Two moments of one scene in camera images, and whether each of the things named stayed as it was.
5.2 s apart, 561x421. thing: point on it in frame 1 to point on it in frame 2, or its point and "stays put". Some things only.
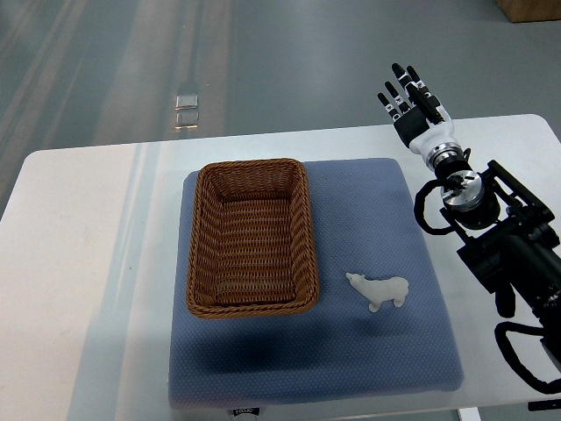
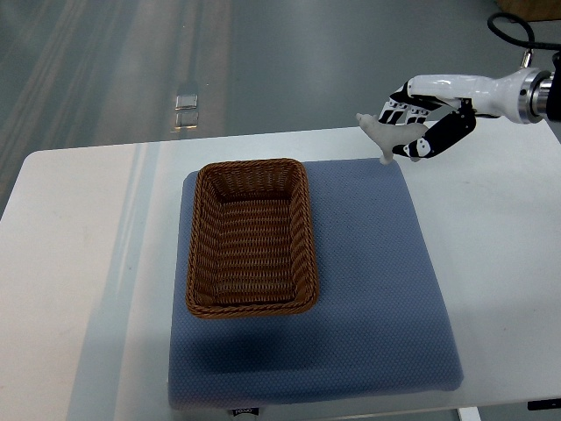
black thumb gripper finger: x=428 y=103 to x=443 y=134
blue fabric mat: x=367 y=225 stays put
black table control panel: x=544 y=405 stays put
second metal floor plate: x=187 y=120 stays put
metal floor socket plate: x=186 y=102 stays put
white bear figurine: x=378 y=291 to x=388 y=135
